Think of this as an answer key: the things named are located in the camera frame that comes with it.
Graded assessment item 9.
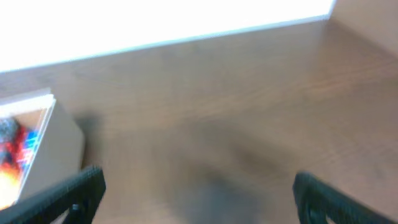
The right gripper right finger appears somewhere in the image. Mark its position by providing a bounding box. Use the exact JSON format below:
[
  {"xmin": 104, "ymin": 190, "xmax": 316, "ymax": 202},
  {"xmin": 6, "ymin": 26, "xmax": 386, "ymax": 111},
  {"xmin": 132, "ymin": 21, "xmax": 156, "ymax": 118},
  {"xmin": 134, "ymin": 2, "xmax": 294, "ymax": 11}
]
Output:
[{"xmin": 292, "ymin": 172, "xmax": 395, "ymax": 224}]

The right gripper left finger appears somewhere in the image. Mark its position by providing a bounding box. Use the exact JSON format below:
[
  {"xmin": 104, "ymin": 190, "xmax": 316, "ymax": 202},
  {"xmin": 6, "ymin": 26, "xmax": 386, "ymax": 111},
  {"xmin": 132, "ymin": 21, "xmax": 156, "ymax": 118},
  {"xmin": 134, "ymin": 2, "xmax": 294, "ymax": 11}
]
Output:
[{"xmin": 1, "ymin": 166, "xmax": 106, "ymax": 223}]

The red toy fire truck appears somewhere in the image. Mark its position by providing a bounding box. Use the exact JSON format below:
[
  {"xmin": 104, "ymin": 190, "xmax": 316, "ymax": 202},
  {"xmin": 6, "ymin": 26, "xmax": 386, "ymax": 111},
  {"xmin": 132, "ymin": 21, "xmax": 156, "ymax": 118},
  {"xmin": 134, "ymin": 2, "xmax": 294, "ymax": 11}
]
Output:
[{"xmin": 1, "ymin": 118, "xmax": 27, "ymax": 169}]

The orange dinosaur toy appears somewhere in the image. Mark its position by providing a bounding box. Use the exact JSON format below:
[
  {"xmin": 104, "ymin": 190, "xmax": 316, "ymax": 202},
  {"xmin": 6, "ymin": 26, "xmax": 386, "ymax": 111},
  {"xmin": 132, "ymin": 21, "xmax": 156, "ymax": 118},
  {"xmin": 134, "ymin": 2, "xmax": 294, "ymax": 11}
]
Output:
[{"xmin": 1, "ymin": 164, "xmax": 22, "ymax": 210}]

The multicolour puzzle cube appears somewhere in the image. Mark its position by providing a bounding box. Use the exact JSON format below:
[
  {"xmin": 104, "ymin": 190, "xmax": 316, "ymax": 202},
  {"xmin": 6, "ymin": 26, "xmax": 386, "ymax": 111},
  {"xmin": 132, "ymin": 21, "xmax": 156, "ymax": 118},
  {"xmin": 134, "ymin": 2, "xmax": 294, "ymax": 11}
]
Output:
[{"xmin": 17, "ymin": 128, "xmax": 40, "ymax": 171}]

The white cardboard box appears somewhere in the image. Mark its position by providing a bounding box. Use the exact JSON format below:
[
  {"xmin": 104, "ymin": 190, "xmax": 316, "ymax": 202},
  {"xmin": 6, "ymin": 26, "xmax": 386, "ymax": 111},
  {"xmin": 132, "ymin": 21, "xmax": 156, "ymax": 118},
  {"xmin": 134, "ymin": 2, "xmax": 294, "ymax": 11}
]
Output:
[{"xmin": 1, "ymin": 90, "xmax": 85, "ymax": 203}]

